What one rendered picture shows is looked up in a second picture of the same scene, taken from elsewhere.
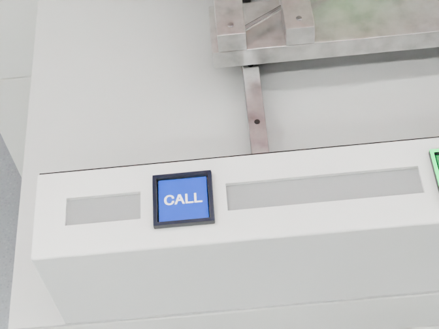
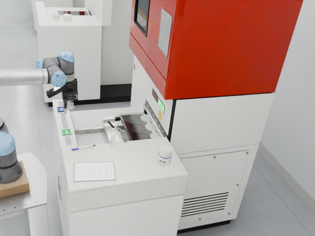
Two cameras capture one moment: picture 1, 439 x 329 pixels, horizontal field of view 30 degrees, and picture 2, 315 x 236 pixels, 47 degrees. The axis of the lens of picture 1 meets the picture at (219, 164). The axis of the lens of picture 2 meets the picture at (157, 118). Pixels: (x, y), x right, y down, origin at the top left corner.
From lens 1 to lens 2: 2.12 m
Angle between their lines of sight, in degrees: 51
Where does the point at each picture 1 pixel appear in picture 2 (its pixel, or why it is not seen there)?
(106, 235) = (56, 104)
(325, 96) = (100, 138)
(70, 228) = (57, 102)
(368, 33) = (108, 135)
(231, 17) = (107, 118)
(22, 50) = not seen: hidden behind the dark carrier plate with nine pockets
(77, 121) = (92, 114)
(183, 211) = (59, 109)
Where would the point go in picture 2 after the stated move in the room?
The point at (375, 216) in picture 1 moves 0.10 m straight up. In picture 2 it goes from (58, 124) to (58, 110)
